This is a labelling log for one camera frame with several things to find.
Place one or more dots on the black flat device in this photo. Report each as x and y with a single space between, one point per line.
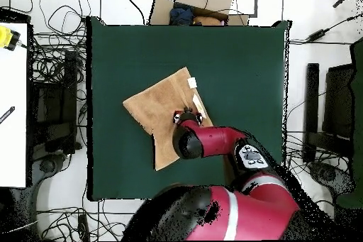
14 16

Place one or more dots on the black power strip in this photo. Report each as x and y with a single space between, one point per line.
83 227

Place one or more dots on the dark stand foot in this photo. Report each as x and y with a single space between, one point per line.
48 165
326 174

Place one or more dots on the black marker pen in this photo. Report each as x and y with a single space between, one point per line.
7 114

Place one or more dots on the yellow and black tool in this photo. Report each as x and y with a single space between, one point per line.
4 36

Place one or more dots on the orange garment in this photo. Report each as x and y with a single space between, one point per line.
207 21

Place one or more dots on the dark blue garment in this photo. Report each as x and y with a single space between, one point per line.
181 15

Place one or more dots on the dark green hanging cloth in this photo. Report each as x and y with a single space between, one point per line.
358 111

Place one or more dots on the black upright bar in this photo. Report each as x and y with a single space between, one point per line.
312 97

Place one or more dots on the tan terry towel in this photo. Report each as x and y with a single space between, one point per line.
156 111

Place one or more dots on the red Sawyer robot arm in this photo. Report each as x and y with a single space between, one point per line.
227 210

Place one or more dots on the dark green table cloth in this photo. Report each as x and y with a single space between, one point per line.
141 49

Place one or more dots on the white desk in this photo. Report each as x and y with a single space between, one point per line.
12 139

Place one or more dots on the black equipment rack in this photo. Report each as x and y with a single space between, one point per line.
56 105

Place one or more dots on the black flat panel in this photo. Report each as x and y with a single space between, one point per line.
339 105

